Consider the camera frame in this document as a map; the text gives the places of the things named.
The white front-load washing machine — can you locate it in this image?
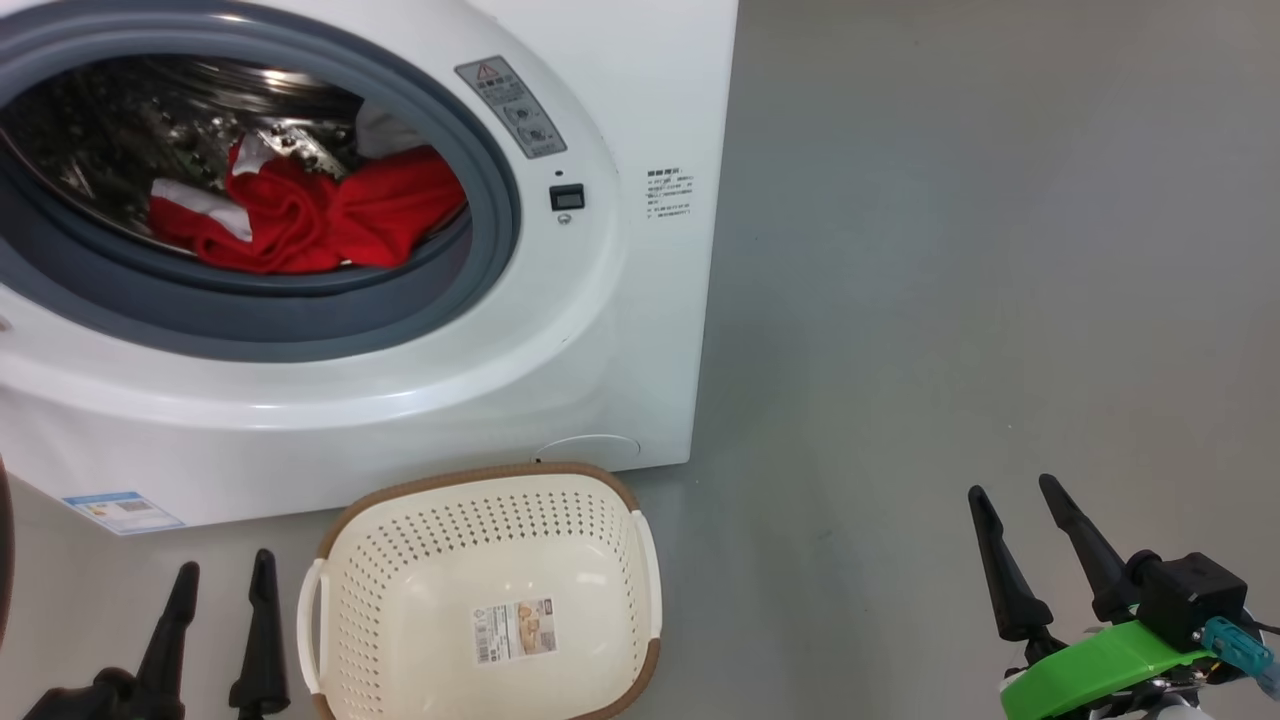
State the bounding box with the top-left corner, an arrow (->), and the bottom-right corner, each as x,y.
0,0 -> 741,536

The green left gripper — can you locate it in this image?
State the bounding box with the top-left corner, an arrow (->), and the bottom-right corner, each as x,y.
20,549 -> 292,720

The black cable teal connector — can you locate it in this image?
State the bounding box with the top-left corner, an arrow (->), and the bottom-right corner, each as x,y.
1200,617 -> 1280,696

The round glass washer door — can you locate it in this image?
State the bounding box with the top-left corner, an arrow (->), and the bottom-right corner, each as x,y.
0,455 -> 15,646

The red and white clothing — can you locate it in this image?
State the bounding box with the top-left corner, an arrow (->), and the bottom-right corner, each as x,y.
148,100 -> 469,276

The cream perforated basket brown rim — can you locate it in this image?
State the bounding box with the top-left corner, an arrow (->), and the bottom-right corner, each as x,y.
296,462 -> 664,720

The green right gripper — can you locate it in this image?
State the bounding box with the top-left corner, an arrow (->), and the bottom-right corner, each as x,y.
967,474 -> 1251,720

